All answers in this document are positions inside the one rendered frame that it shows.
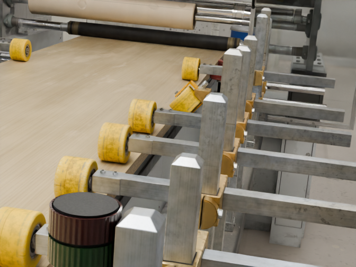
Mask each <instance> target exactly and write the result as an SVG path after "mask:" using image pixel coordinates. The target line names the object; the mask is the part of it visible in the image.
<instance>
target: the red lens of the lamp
mask: <svg viewBox="0 0 356 267"><path fill-rule="evenodd" d="M60 196H61V195H60ZM58 197H59V196H58ZM58 197H55V198H54V199H52V200H51V201H50V203H49V227H48V231H49V234H50V235H51V236H52V237H53V238H55V239H57V240H59V241H62V242H65V243H68V244H75V245H98V244H104V243H107V242H110V241H113V240H114V238H115V227H116V225H117V223H118V222H119V220H120V219H121V218H122V204H121V202H120V201H118V200H117V199H115V198H114V199H115V200H116V201H117V202H118V204H119V206H120V207H119V208H120V209H118V211H116V212H115V213H114V214H111V215H109V216H107V217H102V218H101V217H99V218H90V219H86V218H77V217H76V218H74V217H69V216H67V215H64V214H63V215H62V214H61V213H59V212H57V211H56V210H54V209H53V208H52V203H53V202H54V200H55V199H56V198H58ZM112 198H113V197H112Z"/></svg>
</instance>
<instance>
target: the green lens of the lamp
mask: <svg viewBox="0 0 356 267"><path fill-rule="evenodd" d="M113 255H114V242H112V243H110V244H107V245H104V246H99V247H87V248H84V247H73V246H68V245H64V244H62V243H59V242H58V241H56V240H54V239H53V238H52V236H51V235H50V234H49V232H48V261H49V263H50V264H51V265H52V266H54V267H113Z"/></svg>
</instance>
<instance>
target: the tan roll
mask: <svg viewBox="0 0 356 267"><path fill-rule="evenodd" d="M11 1H12V3H22V4H28V7H29V11H30V12H31V13H32V14H40V15H51V16H61V17H71V18H77V19H87V20H97V21H108V22H118V23H128V24H138V25H148V26H158V27H165V28H175V29H185V30H194V28H195V24H196V21H201V22H211V23H222V24H232V25H243V26H249V23H250V19H247V18H241V17H231V16H220V15H209V14H199V13H195V7H196V4H195V3H184V2H173V1H163V0H11Z"/></svg>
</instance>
